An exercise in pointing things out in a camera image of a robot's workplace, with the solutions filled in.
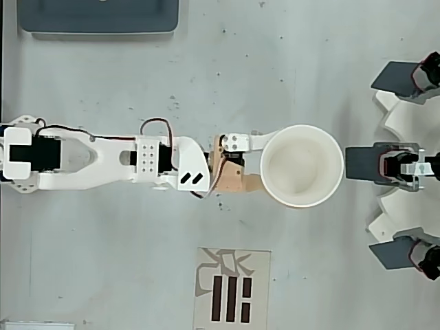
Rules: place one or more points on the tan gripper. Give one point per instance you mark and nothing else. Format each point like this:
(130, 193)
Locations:
(231, 176)

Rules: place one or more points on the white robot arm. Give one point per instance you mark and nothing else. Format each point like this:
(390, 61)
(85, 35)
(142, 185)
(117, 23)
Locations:
(103, 161)

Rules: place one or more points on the printed paper mat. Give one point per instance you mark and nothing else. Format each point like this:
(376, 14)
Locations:
(261, 302)

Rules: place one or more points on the dark grey paddle with servo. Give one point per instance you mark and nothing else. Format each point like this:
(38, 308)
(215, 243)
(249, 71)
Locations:
(361, 163)
(395, 77)
(392, 254)

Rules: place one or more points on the white curved stand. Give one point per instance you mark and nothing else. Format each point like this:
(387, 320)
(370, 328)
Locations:
(405, 117)

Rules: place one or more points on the grey tray with white rim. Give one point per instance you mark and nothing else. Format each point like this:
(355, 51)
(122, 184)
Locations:
(99, 17)

